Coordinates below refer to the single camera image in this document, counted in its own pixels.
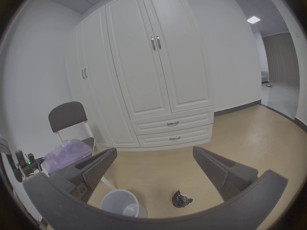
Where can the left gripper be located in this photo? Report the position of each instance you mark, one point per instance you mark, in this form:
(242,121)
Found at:
(31,168)

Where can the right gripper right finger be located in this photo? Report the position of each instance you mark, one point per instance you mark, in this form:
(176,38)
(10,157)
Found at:
(223,176)

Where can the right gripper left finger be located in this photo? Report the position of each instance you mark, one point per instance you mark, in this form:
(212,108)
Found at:
(96,171)

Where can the purple plastic bag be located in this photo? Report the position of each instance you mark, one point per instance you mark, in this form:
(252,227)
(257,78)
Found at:
(67,152)

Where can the black plastic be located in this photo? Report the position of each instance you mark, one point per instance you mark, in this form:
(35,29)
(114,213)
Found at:
(179,200)

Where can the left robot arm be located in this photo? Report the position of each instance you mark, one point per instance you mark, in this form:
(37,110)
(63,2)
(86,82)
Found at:
(16,171)

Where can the white trash bin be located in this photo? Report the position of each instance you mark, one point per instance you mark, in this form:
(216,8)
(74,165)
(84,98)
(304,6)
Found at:
(120,200)

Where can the white chair dark grey seat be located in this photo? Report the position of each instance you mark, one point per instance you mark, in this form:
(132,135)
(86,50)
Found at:
(67,116)

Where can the white wardrobe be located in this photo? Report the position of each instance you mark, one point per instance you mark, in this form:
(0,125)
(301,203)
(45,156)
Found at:
(144,68)

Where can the grey curtain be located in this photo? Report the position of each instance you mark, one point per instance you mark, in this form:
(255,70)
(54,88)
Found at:
(280,59)

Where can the square ceiling light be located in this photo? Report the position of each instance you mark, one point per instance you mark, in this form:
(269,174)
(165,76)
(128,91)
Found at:
(253,20)

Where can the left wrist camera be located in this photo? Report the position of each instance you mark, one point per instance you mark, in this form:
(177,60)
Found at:
(30,157)

